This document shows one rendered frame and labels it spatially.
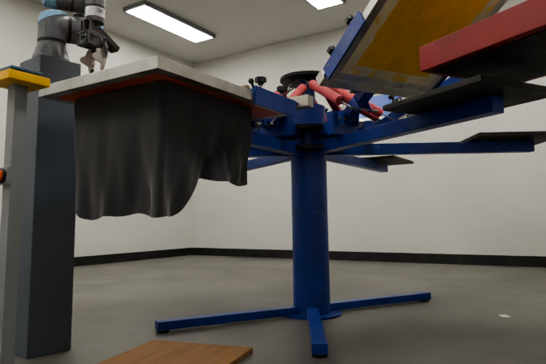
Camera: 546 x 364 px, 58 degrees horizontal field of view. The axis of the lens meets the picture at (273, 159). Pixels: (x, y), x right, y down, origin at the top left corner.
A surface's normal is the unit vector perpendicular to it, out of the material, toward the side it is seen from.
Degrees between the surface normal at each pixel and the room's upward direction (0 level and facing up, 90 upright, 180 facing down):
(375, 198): 90
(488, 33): 90
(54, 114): 90
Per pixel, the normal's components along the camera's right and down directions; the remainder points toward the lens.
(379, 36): 0.26, 0.78
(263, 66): -0.54, -0.10
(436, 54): -0.89, -0.04
